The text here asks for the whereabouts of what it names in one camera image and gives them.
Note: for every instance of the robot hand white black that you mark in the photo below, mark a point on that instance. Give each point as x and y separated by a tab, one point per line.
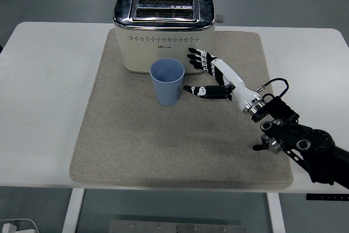
233	76

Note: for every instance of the blue plastic cup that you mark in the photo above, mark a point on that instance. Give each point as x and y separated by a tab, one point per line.
167	91

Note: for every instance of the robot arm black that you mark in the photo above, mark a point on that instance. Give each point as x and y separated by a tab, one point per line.
300	134

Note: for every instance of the cream chrome toaster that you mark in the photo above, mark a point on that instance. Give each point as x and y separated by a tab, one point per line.
163	53

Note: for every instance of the grey-beige felt mat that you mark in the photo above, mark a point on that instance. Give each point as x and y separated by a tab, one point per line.
163	140

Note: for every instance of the white table leg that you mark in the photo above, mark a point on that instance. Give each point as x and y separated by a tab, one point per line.
276	214
73	211

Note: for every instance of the black table control panel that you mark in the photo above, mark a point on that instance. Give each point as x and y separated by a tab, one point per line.
327	197

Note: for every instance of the grey metal plate with screws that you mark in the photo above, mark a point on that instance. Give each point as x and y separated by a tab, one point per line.
177	227

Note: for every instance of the white power adapter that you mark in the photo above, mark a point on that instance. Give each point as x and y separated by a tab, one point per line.
8	229

